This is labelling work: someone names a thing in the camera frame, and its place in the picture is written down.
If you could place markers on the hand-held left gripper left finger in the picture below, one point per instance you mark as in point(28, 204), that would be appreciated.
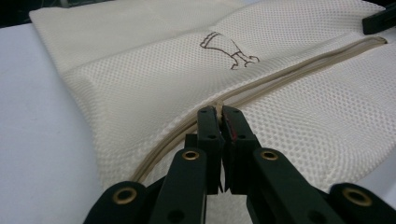
point(209, 146)

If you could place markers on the white mesh laundry bag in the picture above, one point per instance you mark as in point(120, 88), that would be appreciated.
point(149, 93)

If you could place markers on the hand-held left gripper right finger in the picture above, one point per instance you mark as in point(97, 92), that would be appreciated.
point(239, 149)

